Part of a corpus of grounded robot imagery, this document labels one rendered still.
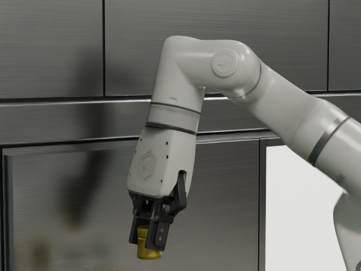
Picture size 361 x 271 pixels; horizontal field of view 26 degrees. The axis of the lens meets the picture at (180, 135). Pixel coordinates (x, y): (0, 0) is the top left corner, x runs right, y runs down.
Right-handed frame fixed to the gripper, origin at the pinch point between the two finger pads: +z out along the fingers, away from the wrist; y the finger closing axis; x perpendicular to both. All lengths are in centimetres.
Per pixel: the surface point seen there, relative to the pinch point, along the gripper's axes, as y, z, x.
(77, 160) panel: -11.6, -8.1, -7.7
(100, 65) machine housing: -14.5, -23.4, -5.6
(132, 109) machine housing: -12.4, -17.8, 0.5
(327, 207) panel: -12, -9, 48
